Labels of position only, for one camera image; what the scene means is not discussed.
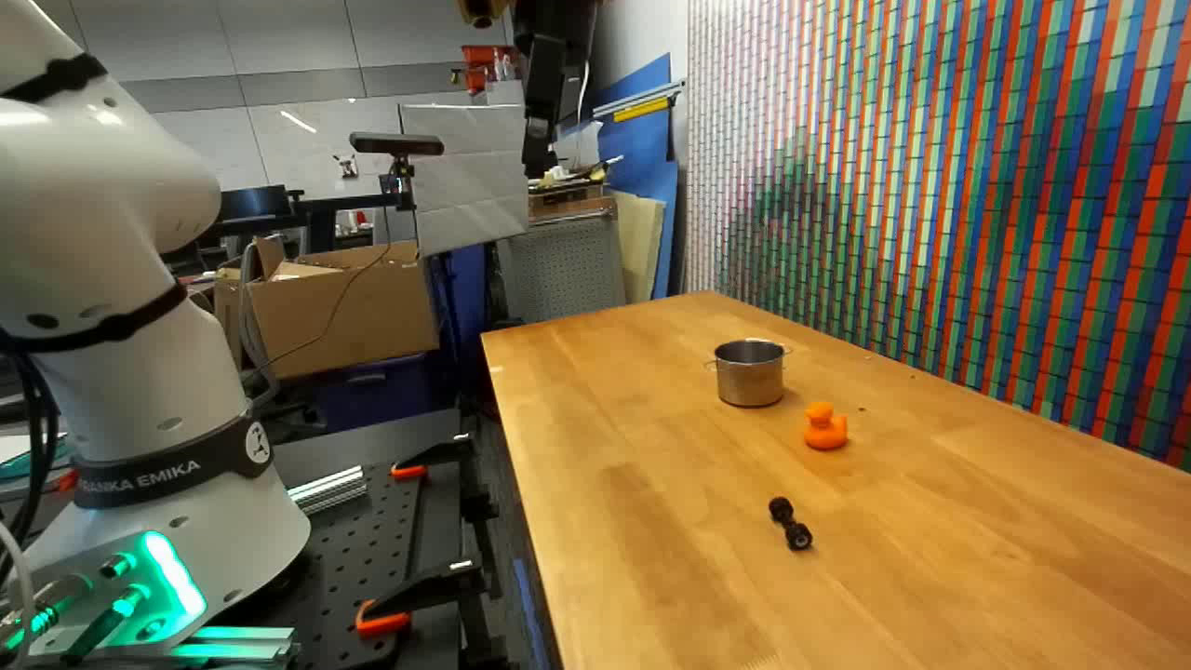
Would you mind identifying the orange rubber duck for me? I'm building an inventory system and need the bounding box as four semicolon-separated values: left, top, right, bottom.
800;400;851;453

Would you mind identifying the small steel pot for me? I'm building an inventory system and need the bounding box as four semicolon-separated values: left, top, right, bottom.
709;338;788;412

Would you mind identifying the blue panel board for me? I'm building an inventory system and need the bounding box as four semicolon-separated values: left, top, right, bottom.
594;54;686;304

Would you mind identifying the white board sheet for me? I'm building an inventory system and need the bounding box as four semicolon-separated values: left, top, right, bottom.
394;96;531;261

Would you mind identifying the cardboard box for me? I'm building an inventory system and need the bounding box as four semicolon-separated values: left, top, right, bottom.
212;240;443;384

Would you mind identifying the small black dumbbell-shaped object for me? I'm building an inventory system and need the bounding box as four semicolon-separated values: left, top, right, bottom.
767;495;820;555

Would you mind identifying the aluminium extrusion bar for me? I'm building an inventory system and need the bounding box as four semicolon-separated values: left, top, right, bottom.
281;461;372;518

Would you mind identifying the orange-handled black clamp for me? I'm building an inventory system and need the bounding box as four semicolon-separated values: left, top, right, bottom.
348;559;490;643
388;428;476;488

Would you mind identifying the black stereo camera on stand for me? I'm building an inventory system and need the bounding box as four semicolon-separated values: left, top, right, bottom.
346;131;446;200

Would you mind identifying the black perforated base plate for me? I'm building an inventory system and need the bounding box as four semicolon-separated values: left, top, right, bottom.
209;458;497;670

